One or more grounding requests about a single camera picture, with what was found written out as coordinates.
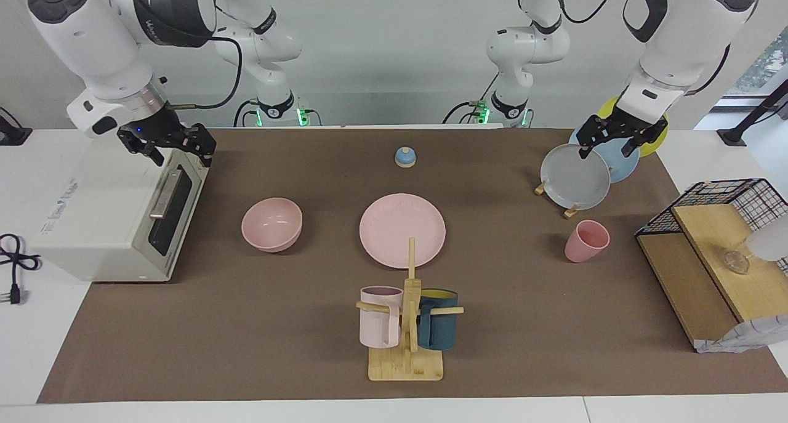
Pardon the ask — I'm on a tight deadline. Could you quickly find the pale pink mug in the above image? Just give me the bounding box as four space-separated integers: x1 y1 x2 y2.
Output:
359 286 404 349

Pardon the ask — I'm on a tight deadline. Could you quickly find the pink plate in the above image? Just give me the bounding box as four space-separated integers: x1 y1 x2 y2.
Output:
360 193 446 269

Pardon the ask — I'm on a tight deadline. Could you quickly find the black power cable with plug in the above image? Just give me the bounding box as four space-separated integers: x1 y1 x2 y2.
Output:
0 233 42 305

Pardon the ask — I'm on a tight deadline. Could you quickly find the brown table mat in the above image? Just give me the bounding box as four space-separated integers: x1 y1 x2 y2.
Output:
37 127 788 404

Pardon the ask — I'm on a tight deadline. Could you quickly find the clear glass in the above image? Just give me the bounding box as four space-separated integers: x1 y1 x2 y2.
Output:
723 249 752 275

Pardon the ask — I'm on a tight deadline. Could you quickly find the wooden plate rack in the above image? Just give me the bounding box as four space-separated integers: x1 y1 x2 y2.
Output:
534 180 581 219

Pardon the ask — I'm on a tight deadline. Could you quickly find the dark teal mug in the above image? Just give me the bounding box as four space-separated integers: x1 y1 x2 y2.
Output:
417 289 459 351

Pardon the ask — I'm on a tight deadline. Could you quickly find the yellow plate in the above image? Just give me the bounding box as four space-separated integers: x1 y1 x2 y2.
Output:
597 97 669 159

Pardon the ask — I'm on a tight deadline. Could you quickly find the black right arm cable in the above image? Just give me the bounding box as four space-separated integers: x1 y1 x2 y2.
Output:
169 34 244 111

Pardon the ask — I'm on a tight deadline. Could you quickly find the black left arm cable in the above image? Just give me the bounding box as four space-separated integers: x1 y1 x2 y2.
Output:
517 0 773 97

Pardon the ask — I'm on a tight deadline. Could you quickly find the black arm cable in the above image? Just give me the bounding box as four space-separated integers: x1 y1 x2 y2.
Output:
169 34 244 111
517 0 773 97

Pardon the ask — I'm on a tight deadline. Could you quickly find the pink handleless cup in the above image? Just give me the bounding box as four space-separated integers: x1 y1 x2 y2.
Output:
565 220 610 264

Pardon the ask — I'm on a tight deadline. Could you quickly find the black stand leg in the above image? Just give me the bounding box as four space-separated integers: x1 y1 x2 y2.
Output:
717 78 788 147

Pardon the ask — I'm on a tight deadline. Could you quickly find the pink bowl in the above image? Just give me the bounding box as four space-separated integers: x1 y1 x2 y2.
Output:
241 198 304 253

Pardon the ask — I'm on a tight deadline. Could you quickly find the wooden mug tree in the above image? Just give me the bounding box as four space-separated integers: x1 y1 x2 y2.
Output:
356 237 464 382

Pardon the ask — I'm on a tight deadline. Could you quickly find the black wire basket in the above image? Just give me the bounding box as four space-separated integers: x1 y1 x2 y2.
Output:
635 178 788 276

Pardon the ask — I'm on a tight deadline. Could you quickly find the black clamp base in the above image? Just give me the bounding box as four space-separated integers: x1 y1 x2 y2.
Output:
0 106 33 147

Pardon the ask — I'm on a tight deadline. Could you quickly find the black base cable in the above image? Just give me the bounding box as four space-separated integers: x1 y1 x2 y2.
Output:
442 72 501 126
233 99 262 128

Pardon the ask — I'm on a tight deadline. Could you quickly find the white toaster oven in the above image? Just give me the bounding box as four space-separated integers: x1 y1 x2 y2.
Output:
31 131 210 283

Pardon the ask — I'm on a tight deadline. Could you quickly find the checked white cloth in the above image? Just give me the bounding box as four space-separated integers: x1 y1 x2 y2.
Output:
694 314 788 354

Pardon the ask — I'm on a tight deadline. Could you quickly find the frosted white container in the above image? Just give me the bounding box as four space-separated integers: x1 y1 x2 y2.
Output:
745 216 788 262

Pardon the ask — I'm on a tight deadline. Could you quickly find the light blue plate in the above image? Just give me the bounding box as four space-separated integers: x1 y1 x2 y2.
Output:
568 127 641 183

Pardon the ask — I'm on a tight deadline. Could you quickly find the grey plate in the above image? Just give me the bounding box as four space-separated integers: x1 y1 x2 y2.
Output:
541 143 611 210

